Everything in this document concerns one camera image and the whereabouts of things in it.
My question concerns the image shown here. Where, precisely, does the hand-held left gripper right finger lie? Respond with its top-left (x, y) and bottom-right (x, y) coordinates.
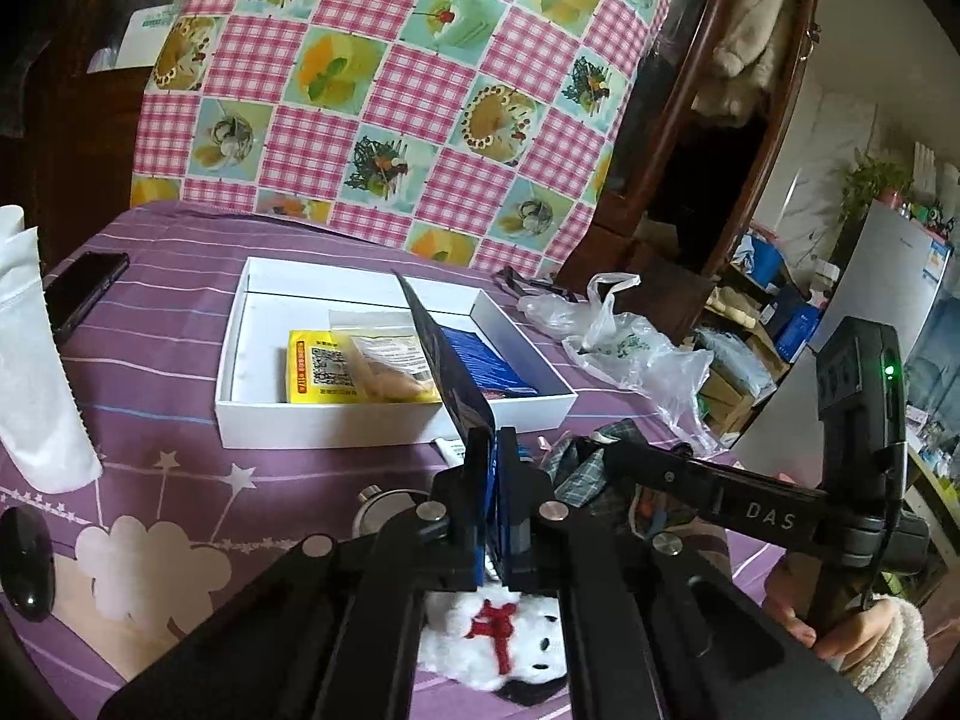
top-left (498, 426), bottom-right (880, 720)

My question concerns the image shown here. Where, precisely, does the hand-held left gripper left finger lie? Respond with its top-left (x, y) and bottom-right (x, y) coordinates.
top-left (97, 426), bottom-right (497, 720)

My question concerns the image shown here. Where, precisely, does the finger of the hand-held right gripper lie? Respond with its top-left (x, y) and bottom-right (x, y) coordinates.
top-left (600, 439), bottom-right (722, 520)

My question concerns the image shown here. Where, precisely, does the plaid cloth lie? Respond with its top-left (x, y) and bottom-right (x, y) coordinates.
top-left (538, 420), bottom-right (680, 537)

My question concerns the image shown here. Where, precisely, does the dark blue card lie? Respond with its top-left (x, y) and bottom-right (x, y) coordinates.
top-left (393, 270), bottom-right (497, 578)

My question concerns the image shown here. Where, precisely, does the clear plastic packet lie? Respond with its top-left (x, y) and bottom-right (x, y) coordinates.
top-left (331, 328), bottom-right (445, 404)

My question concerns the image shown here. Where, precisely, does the yellow sponge pack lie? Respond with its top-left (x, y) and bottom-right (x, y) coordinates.
top-left (285, 328), bottom-right (362, 404)

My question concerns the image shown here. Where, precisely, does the white cardboard box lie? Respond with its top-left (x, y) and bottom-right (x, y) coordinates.
top-left (214, 256), bottom-right (579, 451)

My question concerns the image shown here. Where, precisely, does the person's right forearm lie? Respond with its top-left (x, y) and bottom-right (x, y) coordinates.
top-left (855, 596), bottom-right (937, 707)

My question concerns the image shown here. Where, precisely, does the person's right hand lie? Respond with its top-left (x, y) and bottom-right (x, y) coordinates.
top-left (763, 553), bottom-right (902, 692)

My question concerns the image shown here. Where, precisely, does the round grey metal object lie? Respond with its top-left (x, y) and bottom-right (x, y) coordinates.
top-left (351, 487), bottom-right (430, 542)

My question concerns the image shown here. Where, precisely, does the white panda plush toy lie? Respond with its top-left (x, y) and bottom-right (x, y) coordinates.
top-left (416, 586), bottom-right (572, 707)

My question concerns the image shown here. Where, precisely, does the pile of cardboard boxes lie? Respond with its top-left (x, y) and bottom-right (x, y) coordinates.
top-left (701, 229), bottom-right (833, 440)

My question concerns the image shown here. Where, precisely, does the clear plastic bag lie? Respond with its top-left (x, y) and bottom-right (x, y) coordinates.
top-left (517, 272), bottom-right (722, 455)

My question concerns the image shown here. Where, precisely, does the silver refrigerator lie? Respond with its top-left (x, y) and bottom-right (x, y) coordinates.
top-left (823, 199), bottom-right (955, 395)

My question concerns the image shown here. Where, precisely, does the blue packet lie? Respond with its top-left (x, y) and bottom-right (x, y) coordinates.
top-left (439, 322), bottom-right (539, 400)

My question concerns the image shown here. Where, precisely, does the black clip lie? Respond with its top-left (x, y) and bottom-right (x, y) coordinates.
top-left (493, 267), bottom-right (572, 299)

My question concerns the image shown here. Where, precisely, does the green potted plant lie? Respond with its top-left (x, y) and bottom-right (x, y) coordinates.
top-left (838, 152), bottom-right (914, 220)

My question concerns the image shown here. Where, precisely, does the dark wooden cabinet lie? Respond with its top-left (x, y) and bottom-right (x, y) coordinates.
top-left (559, 0), bottom-right (820, 350)

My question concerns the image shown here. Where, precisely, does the purple printed tablecloth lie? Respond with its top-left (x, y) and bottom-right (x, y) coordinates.
top-left (0, 201), bottom-right (796, 720)

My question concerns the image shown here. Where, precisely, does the white fuzzy coat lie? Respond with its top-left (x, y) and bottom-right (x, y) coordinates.
top-left (690, 0), bottom-right (797, 122)

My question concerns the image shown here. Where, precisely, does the pink checkered printed cloth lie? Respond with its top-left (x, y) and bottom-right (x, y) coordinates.
top-left (130, 0), bottom-right (676, 280)

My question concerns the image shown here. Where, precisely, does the black computer mouse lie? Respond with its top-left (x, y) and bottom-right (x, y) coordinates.
top-left (0, 506), bottom-right (58, 622)

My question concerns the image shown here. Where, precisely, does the black smartphone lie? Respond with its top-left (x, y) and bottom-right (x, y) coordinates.
top-left (43, 251), bottom-right (131, 342)

